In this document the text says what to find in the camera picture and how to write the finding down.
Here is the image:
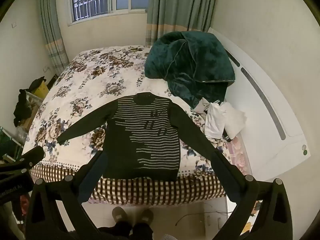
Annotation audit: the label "yellow box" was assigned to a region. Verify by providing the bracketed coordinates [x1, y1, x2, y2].
[32, 81, 49, 99]

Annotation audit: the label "black cloth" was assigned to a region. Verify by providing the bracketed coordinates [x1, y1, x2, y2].
[27, 76, 47, 92]

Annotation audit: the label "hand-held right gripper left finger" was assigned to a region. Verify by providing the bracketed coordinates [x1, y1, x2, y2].
[25, 151, 107, 240]

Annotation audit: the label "person's left slipper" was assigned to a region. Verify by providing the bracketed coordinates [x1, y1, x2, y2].
[112, 206, 125, 223]

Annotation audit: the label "person's right slipper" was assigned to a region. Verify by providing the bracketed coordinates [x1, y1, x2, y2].
[139, 208, 154, 224]

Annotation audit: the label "white garment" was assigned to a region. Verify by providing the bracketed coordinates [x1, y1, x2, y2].
[195, 97, 227, 140]

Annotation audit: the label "green curtain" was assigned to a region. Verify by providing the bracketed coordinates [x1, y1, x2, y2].
[35, 0, 71, 76]
[146, 0, 220, 47]

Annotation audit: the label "floral bedspread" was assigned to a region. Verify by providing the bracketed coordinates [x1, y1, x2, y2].
[22, 45, 248, 205]

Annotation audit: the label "black striped sweater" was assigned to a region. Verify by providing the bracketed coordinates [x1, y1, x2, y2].
[56, 92, 227, 182]

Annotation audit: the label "person's leg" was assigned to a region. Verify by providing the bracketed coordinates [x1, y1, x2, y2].
[132, 222, 153, 240]
[99, 220, 132, 240]

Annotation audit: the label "person's slipper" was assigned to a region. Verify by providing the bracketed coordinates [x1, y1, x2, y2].
[139, 208, 154, 224]
[112, 206, 125, 223]

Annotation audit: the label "white folded cloth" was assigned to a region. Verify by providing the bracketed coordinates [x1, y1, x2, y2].
[221, 102, 247, 140]

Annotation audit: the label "dark green plush blanket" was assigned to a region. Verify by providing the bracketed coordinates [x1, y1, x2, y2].
[144, 31, 236, 109]

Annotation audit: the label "person's left leg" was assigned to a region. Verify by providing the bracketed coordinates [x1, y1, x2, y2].
[99, 220, 132, 240]

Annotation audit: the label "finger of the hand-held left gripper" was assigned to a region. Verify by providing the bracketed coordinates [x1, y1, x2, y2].
[0, 145, 45, 180]

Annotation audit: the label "pink floral pillow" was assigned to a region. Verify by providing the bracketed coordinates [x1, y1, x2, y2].
[226, 137, 248, 174]

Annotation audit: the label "white bed headboard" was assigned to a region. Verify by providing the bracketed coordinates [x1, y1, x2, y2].
[207, 27, 312, 180]

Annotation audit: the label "person's right leg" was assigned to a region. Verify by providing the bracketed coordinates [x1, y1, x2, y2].
[132, 222, 153, 240]

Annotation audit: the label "black floor cable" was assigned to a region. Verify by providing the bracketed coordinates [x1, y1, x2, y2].
[175, 214, 198, 227]

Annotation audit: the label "dark hanging clothes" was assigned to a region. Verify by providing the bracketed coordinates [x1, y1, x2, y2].
[13, 89, 32, 127]

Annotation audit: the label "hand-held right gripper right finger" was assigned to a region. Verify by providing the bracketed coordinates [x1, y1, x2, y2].
[214, 150, 293, 240]

